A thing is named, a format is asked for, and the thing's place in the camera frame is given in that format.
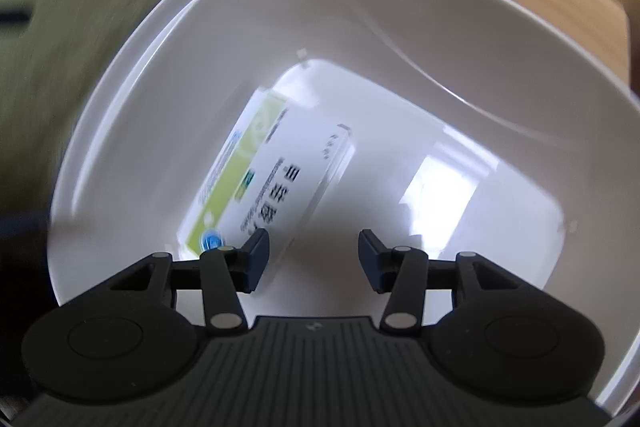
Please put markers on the white plastic storage bin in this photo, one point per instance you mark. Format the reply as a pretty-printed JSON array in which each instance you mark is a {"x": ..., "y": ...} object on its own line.
[{"x": 473, "y": 126}]

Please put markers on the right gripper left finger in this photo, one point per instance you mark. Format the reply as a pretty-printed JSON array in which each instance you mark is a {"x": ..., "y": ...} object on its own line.
[{"x": 220, "y": 275}]

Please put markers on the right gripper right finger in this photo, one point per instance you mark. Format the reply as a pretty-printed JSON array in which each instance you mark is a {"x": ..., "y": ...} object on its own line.
[{"x": 406, "y": 274}]

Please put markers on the green white medicine box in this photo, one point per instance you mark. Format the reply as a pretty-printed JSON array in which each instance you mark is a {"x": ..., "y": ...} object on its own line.
[{"x": 273, "y": 169}]

